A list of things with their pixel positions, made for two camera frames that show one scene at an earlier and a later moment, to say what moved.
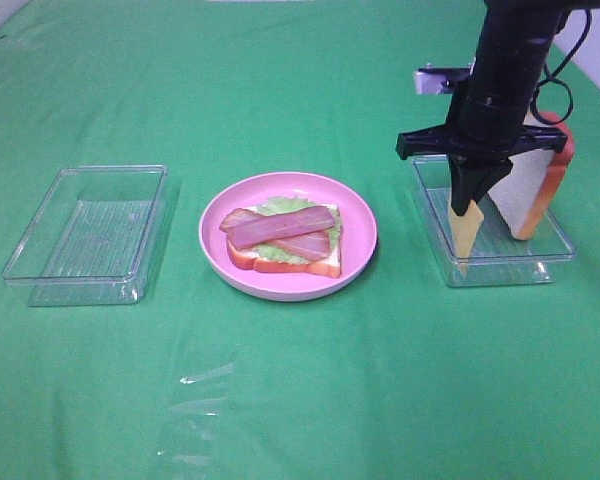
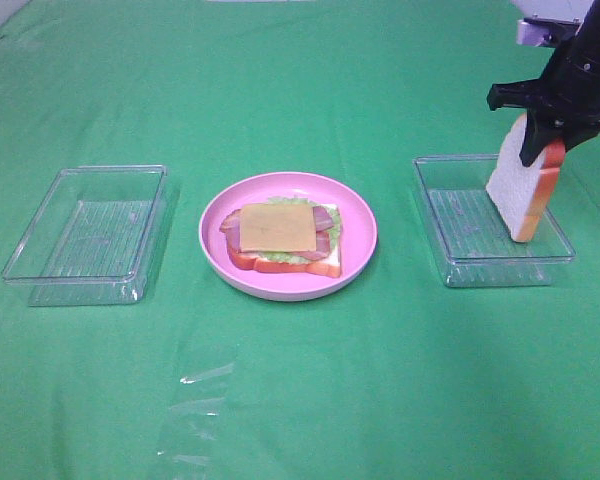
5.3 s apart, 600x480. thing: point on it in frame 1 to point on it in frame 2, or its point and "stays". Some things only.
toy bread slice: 330,266 stays
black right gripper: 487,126 to 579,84
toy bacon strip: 310,247 stays
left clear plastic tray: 92,238 stays
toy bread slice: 527,194 stays
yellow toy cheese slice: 465,228 to 277,228
